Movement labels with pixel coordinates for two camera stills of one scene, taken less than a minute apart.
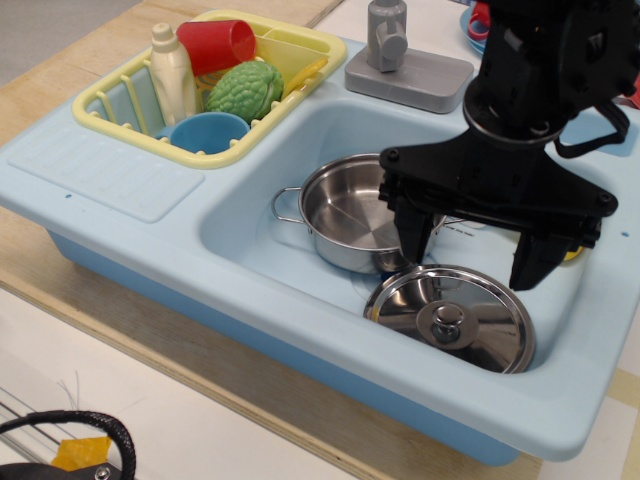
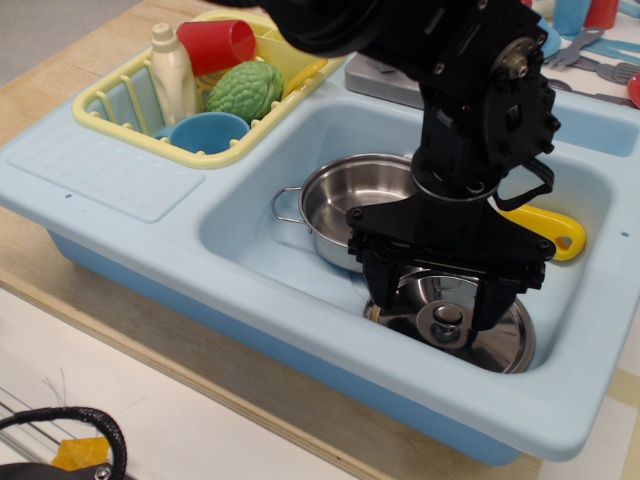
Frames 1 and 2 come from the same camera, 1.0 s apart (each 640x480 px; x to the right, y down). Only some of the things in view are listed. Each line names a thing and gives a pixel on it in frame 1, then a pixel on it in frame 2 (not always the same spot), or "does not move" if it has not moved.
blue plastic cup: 205,132 does not move
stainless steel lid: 459,309 does not move
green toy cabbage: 248,91 does not move
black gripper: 524,185 to 454,218
